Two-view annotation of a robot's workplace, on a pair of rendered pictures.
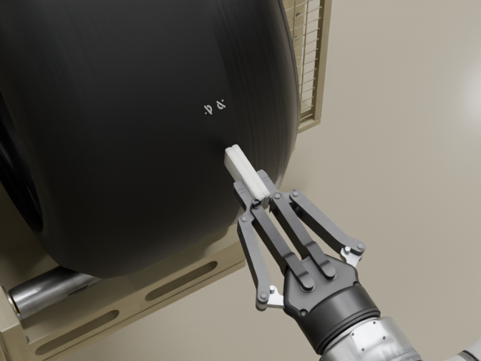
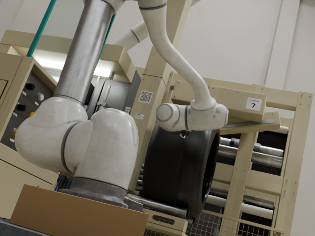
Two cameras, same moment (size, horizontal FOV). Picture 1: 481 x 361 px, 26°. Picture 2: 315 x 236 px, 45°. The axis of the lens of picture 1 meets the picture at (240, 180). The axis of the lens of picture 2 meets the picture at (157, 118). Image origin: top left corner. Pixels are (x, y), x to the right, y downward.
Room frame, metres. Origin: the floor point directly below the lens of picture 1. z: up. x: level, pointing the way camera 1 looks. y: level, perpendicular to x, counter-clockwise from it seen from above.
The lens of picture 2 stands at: (-0.66, -1.26, 0.69)
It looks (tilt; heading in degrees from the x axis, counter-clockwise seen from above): 18 degrees up; 48
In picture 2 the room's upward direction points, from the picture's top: 17 degrees clockwise
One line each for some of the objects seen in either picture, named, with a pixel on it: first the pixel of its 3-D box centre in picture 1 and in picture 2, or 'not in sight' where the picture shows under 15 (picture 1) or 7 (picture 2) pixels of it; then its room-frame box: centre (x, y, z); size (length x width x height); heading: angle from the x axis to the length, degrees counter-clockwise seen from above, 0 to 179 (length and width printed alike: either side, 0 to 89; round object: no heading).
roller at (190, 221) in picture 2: not in sight; (166, 213); (1.03, 0.31, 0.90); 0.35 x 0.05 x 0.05; 121
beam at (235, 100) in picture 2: not in sight; (218, 104); (1.23, 0.28, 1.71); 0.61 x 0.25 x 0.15; 121
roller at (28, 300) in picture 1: (123, 253); (156, 205); (0.79, 0.16, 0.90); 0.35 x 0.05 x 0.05; 121
